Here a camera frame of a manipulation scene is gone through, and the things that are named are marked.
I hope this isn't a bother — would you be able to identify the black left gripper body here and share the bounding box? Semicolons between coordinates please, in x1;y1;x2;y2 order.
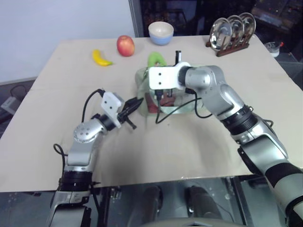
117;100;134;124

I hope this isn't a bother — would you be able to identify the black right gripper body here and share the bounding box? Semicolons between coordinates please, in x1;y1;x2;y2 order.
153;87;178;100

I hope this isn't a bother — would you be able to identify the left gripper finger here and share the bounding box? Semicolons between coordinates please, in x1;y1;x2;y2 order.
129;98;144;112
123;116;137;130

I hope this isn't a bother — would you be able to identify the green translucent zip pouch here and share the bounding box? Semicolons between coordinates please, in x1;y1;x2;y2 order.
134;63;207;117

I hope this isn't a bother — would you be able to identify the green plush keychain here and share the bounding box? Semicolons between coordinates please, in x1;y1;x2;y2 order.
147;51;168;70

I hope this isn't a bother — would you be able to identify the white and blue bowl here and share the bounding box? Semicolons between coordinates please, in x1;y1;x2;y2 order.
148;21;175;46

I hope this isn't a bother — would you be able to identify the steel plate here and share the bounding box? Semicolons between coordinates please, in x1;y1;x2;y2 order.
209;17;233;52
226;15;245;46
238;12;257;41

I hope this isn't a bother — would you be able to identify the brown wooden plate rack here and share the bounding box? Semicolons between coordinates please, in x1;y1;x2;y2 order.
205;35;250;58

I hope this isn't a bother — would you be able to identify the red apple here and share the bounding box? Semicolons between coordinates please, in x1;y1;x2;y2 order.
116;35;135;57

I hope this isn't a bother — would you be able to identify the yellow banana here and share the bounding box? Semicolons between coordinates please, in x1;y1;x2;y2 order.
92;49;114;67

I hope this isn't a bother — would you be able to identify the dark rounded shape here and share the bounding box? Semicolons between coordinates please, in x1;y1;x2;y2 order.
141;186;164;223
186;186;223;221

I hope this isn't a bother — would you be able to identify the white and red object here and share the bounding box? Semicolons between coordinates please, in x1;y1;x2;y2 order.
264;41;285;58

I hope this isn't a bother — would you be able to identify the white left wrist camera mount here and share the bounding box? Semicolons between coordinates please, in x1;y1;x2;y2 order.
101;92;125;129

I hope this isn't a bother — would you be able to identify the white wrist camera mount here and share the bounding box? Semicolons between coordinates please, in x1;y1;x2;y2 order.
148;61;191;91
101;92;125;129

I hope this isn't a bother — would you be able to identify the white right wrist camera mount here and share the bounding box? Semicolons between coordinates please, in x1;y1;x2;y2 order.
148;61;191;91

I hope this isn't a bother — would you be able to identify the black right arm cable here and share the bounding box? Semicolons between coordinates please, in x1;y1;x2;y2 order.
154;87;214;124

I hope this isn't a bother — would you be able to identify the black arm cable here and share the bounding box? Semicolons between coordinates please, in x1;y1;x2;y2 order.
81;88;106;123
154;87;214;124

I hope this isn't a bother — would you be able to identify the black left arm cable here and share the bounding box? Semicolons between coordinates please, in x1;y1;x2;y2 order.
81;88;106;123

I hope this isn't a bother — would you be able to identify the grey partition post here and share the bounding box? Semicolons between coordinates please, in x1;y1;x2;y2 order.
128;0;144;38

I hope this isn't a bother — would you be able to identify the black left elbow cable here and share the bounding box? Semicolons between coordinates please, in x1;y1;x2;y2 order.
53;143;70;169

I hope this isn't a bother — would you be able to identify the grey box with cable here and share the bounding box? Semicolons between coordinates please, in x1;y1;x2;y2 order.
0;84;27;115

